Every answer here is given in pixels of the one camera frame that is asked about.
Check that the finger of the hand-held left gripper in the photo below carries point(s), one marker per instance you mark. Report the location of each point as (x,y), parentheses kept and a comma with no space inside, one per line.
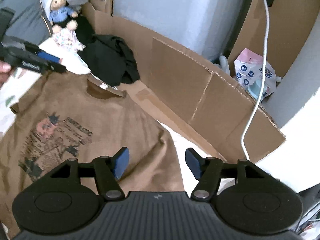
(45,67)
(48,57)

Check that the upright cardboard panel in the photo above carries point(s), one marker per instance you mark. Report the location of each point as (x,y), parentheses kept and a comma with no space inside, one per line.
(287,30)

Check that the grey wrapped appliance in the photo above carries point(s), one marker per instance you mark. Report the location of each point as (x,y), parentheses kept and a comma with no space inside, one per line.
(187,12)

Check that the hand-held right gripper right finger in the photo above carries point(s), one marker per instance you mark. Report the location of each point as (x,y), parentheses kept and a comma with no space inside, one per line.
(193,163)

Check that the brown printed t-shirt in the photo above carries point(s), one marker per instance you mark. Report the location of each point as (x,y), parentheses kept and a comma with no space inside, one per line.
(112,120)

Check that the teddy bear in blue shirt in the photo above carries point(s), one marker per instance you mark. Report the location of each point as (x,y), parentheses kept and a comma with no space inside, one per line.
(60,13)

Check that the floral print cloth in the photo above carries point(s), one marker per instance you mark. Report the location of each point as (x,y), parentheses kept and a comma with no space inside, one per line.
(67,38)

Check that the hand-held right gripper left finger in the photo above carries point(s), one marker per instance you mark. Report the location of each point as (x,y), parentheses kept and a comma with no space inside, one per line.
(121,163)

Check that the white bear print blanket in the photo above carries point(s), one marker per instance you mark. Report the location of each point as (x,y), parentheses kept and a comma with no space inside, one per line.
(181,142)

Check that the pink and white packet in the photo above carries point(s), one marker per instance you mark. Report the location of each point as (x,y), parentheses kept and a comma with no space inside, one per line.
(250,67)

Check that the person's left hand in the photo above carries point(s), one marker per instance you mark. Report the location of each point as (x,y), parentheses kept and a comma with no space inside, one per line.
(3,70)

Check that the folded cardboard sheet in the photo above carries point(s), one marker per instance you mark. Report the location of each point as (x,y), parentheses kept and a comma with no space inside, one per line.
(175,80)

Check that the crumpled black garment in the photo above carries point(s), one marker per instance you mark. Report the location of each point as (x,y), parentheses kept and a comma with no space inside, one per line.
(107,55)

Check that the grey pillow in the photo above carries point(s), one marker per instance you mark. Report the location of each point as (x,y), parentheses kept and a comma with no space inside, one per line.
(27,22)

